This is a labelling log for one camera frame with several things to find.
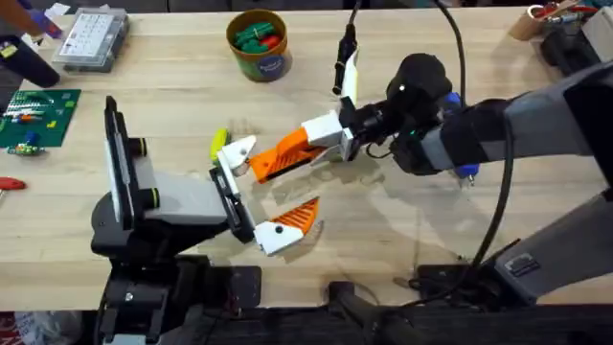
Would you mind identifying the blue electric screwdriver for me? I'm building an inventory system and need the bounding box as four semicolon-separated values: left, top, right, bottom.
441;91;482;188

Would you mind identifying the wrist black upright plate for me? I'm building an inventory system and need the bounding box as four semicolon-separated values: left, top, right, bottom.
102;94;137;232
331;22;360;110

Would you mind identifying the left wrist black upright plate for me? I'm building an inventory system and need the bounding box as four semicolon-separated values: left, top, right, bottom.
102;94;137;232

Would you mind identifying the green board with toy blocks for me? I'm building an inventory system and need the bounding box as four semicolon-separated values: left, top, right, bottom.
0;88;83;157

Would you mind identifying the yellow-green toy vegetable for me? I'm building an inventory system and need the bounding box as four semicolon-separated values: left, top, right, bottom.
209;126;232;165

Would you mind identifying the black rail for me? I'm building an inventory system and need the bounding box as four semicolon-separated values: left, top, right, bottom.
0;306;613;345

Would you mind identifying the red handled tool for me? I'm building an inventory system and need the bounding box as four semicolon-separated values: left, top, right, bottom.
0;175;28;200

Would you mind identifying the thin black cable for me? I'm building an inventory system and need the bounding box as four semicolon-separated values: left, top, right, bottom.
348;0;364;28

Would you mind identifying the right wrist black upright plate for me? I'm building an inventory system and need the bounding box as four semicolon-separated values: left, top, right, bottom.
331;22;360;110

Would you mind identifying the clear plastic parts box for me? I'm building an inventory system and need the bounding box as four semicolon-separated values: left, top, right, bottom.
51;6;131;75

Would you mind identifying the heap of tools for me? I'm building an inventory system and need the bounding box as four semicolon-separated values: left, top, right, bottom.
530;0;613;78

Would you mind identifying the round tub with toy vegetables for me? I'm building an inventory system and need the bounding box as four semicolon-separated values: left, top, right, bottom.
225;8;294;83

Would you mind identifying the thick black cable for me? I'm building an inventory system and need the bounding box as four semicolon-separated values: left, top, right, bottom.
399;122;516;311
432;0;468;95

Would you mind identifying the black cylindrical tool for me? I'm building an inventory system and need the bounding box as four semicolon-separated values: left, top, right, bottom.
0;34;61;90

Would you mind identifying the orange ribbed wedge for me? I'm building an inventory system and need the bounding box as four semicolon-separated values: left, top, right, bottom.
247;142;330;185

